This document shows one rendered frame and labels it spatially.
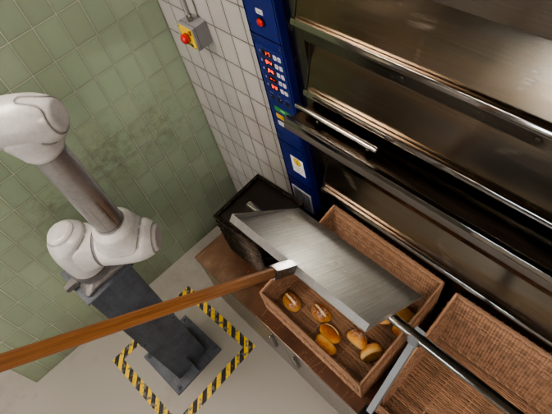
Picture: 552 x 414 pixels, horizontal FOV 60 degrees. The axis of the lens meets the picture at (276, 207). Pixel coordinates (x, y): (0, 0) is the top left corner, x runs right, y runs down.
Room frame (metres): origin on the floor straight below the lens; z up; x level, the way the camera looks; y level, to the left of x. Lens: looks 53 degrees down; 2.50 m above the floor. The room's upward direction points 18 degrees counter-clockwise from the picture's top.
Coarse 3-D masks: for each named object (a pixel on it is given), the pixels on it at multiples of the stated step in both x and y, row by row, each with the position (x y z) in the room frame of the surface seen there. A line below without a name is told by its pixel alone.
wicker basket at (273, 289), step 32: (352, 224) 1.06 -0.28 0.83; (384, 256) 0.90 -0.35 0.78; (288, 288) 1.00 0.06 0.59; (416, 288) 0.76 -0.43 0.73; (288, 320) 0.79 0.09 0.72; (416, 320) 0.62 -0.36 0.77; (320, 352) 0.64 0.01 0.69; (352, 352) 0.64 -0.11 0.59; (384, 352) 0.54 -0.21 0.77; (352, 384) 0.51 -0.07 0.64
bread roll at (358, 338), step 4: (348, 332) 0.71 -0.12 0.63; (352, 332) 0.70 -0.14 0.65; (356, 332) 0.69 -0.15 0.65; (360, 332) 0.69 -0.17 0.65; (348, 336) 0.69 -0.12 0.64; (352, 336) 0.68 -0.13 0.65; (356, 336) 0.67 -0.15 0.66; (360, 336) 0.67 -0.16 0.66; (364, 336) 0.67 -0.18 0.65; (352, 340) 0.66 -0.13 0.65; (356, 340) 0.66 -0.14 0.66; (360, 340) 0.65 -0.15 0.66; (364, 340) 0.65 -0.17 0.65; (356, 344) 0.64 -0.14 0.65; (360, 344) 0.64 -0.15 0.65; (364, 344) 0.64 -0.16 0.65; (360, 348) 0.63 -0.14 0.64
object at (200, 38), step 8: (184, 16) 1.77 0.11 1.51; (192, 16) 1.75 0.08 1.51; (184, 24) 1.72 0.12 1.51; (192, 24) 1.70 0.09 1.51; (200, 24) 1.69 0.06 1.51; (184, 32) 1.72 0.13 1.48; (192, 32) 1.67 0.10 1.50; (200, 32) 1.69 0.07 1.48; (208, 32) 1.70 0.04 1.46; (192, 40) 1.69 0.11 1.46; (200, 40) 1.68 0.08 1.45; (208, 40) 1.69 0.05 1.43; (200, 48) 1.67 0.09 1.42
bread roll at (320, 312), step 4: (316, 304) 0.86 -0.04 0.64; (320, 304) 0.86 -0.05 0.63; (312, 308) 0.85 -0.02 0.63; (316, 308) 0.84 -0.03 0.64; (320, 308) 0.84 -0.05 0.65; (324, 308) 0.83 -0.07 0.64; (312, 312) 0.84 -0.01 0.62; (316, 312) 0.83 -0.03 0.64; (320, 312) 0.82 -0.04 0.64; (324, 312) 0.81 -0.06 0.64; (328, 312) 0.82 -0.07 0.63; (316, 316) 0.82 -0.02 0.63; (320, 316) 0.81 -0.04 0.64; (324, 316) 0.80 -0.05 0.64; (328, 316) 0.80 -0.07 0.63; (320, 320) 0.80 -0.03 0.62; (324, 320) 0.79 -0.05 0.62; (328, 320) 0.79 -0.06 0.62
